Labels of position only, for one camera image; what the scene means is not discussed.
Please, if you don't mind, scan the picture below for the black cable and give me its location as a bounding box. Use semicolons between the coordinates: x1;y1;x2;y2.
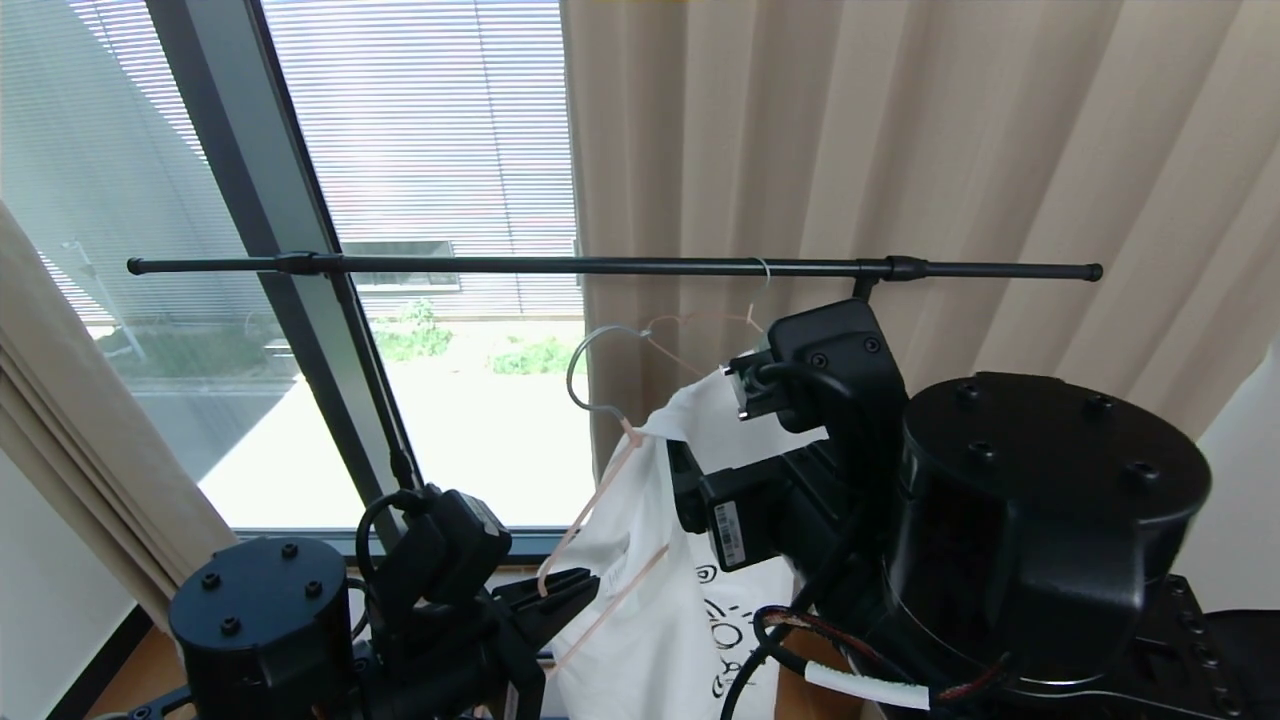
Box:
718;600;801;720

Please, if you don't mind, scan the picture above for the window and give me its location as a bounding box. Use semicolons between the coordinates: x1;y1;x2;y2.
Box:
0;0;597;557

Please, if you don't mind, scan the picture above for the black clothes rack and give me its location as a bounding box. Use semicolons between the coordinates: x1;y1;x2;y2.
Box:
127;252;1104;501

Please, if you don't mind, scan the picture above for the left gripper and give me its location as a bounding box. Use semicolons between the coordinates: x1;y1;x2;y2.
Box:
460;567;602;720

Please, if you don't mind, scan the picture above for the pink clothes hanger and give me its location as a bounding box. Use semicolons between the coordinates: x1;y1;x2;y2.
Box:
644;257;773;383
535;324;673;673

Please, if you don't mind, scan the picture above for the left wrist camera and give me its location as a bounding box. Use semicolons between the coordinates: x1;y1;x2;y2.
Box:
357;487;513;603

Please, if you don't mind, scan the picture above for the white printed t-shirt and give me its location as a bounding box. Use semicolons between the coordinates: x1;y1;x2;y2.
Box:
545;370;833;720

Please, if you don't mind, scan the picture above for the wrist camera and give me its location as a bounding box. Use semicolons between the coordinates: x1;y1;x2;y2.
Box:
697;468;791;574
357;487;513;603

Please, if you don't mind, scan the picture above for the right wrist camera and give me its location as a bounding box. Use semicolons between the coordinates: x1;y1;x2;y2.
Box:
697;468;791;574

